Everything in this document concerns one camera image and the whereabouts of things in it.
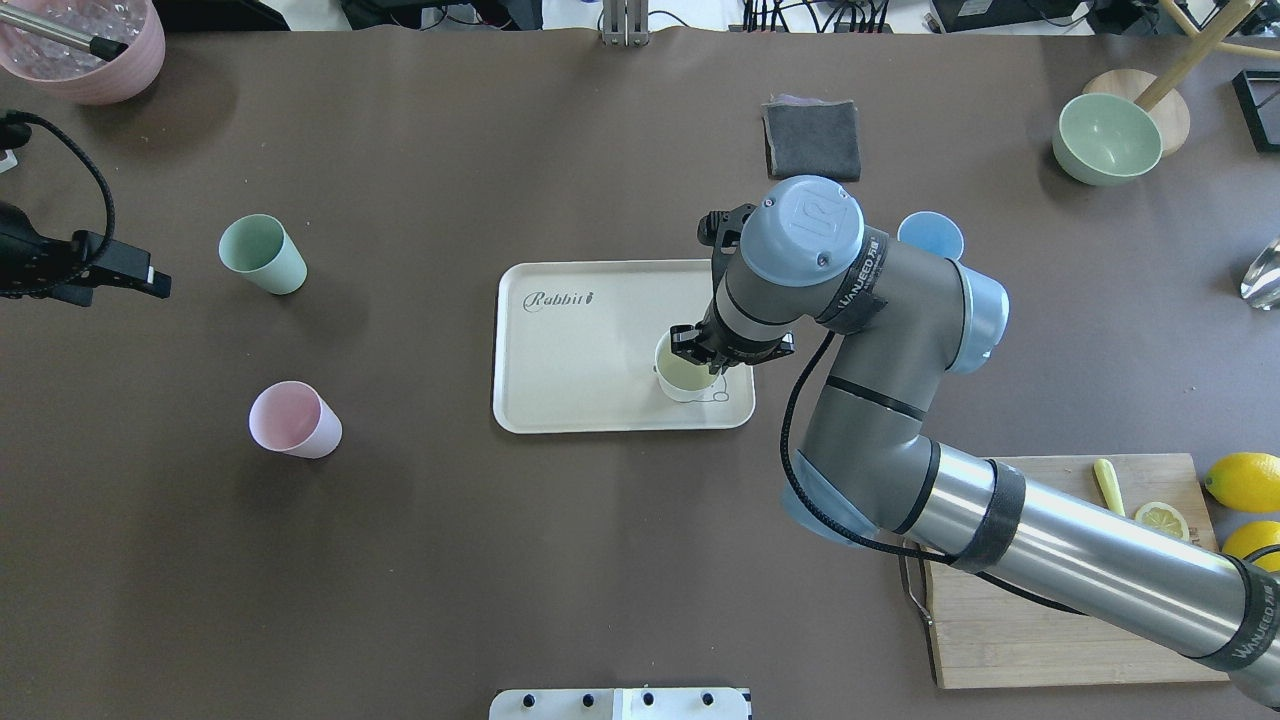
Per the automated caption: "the grey folded cloth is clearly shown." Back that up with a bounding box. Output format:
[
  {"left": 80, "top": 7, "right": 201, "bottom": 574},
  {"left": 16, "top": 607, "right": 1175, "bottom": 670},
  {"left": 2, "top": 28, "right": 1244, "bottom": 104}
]
[{"left": 762, "top": 94, "right": 861, "bottom": 182}]

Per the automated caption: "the lemon slice upper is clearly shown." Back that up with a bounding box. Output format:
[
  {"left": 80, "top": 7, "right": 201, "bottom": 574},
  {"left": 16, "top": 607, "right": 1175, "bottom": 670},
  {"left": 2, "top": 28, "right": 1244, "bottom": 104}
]
[{"left": 1133, "top": 501, "right": 1190, "bottom": 543}]

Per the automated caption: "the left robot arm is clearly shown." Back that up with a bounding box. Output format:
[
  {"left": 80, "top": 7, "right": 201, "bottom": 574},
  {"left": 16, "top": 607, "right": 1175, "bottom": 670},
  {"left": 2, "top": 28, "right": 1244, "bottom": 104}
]
[{"left": 1, "top": 202, "right": 172, "bottom": 307}]

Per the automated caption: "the steel muddler black tip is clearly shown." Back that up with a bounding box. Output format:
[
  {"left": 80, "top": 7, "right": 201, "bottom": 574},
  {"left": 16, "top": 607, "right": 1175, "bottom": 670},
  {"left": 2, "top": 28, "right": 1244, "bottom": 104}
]
[{"left": 1, "top": 3, "right": 129, "bottom": 61}]

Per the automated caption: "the cream rabbit tray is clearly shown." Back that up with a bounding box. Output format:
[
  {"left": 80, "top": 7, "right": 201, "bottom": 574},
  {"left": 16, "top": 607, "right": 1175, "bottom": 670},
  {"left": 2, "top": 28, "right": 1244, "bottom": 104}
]
[{"left": 492, "top": 259, "right": 756, "bottom": 434}]

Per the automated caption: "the cream yellow cup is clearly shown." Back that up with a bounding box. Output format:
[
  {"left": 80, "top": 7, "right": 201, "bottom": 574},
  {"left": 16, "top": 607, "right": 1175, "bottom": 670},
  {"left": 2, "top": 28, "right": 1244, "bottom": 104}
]
[{"left": 654, "top": 332, "right": 722, "bottom": 404}]

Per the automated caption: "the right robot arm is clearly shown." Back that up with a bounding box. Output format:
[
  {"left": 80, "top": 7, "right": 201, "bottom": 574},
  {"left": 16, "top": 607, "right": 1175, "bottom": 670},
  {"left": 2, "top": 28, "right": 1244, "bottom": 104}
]
[{"left": 669, "top": 176, "right": 1279, "bottom": 708}]

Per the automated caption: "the wooden cup stand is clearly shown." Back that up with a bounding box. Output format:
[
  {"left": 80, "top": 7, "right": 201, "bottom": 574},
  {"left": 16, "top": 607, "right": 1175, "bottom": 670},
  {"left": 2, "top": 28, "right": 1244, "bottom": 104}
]
[{"left": 1083, "top": 1, "right": 1277, "bottom": 158}]

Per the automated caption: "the blue cup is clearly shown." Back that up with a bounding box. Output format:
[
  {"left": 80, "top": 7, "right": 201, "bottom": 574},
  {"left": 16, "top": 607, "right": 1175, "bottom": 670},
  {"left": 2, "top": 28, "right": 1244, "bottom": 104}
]
[{"left": 896, "top": 211, "right": 965, "bottom": 260}]

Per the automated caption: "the pink cup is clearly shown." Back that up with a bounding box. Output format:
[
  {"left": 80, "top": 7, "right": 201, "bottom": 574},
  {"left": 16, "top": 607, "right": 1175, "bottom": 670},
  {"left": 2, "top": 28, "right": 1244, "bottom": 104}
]
[{"left": 248, "top": 380, "right": 343, "bottom": 459}]

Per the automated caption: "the whole lemon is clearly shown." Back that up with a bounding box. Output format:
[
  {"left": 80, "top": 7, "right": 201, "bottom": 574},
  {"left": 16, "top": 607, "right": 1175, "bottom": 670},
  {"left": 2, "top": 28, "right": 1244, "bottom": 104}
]
[
  {"left": 1220, "top": 520, "right": 1279, "bottom": 573},
  {"left": 1203, "top": 452, "right": 1279, "bottom": 514}
]

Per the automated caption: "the whole lemon upper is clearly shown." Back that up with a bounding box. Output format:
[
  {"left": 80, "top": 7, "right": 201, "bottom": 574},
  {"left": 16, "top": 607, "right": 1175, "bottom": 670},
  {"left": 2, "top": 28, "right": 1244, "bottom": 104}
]
[{"left": 1203, "top": 452, "right": 1279, "bottom": 514}]

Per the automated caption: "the green bowl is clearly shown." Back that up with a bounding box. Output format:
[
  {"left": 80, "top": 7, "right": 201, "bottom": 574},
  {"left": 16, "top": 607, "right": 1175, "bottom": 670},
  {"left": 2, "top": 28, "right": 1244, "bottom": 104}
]
[{"left": 1051, "top": 94, "right": 1164, "bottom": 187}]

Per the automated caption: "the black picture frame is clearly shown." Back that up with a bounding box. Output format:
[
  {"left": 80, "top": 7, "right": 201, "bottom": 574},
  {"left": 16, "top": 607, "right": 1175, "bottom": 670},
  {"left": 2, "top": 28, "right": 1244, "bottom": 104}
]
[{"left": 1231, "top": 70, "right": 1279, "bottom": 152}]

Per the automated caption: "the pink bowl with ice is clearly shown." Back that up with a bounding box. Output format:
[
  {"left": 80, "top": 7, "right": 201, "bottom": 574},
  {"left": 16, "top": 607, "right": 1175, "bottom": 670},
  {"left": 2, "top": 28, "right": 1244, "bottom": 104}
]
[{"left": 1, "top": 1, "right": 166, "bottom": 105}]

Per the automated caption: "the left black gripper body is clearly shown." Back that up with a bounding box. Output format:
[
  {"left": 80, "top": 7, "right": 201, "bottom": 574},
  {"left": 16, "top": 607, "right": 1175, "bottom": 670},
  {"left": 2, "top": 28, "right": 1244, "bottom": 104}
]
[{"left": 29, "top": 231, "right": 115, "bottom": 307}]

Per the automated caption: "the steel ice scoop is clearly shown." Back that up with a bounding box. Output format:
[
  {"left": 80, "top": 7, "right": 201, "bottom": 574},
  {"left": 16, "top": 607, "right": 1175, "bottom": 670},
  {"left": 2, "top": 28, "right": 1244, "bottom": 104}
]
[{"left": 1239, "top": 237, "right": 1279, "bottom": 310}]

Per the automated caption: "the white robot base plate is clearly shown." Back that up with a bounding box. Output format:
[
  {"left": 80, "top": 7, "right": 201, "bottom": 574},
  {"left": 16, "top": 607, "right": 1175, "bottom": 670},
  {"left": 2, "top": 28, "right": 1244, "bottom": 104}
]
[{"left": 488, "top": 685, "right": 753, "bottom": 719}]

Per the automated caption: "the yellow plastic knife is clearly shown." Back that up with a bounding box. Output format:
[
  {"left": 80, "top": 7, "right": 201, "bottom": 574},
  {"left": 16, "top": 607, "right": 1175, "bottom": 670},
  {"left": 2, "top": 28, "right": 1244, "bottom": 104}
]
[{"left": 1092, "top": 457, "right": 1126, "bottom": 518}]

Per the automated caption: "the whole lemon lower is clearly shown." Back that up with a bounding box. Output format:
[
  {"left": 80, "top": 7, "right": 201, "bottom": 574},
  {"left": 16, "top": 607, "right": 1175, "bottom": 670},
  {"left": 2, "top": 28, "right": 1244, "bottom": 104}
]
[{"left": 1220, "top": 520, "right": 1279, "bottom": 573}]

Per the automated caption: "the wooden cutting board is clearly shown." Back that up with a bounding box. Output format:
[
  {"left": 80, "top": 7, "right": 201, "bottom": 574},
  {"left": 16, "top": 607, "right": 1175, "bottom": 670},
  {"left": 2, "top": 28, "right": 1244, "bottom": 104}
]
[{"left": 899, "top": 454, "right": 1228, "bottom": 691}]

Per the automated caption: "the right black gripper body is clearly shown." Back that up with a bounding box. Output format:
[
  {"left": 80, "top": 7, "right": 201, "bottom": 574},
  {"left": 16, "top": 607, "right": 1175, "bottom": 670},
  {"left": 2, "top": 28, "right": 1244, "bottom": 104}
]
[{"left": 669, "top": 322, "right": 795, "bottom": 375}]

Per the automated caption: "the green cup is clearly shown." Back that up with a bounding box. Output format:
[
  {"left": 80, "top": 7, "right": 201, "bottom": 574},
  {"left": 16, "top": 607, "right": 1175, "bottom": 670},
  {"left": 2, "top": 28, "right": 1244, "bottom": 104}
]
[{"left": 218, "top": 214, "right": 308, "bottom": 295}]

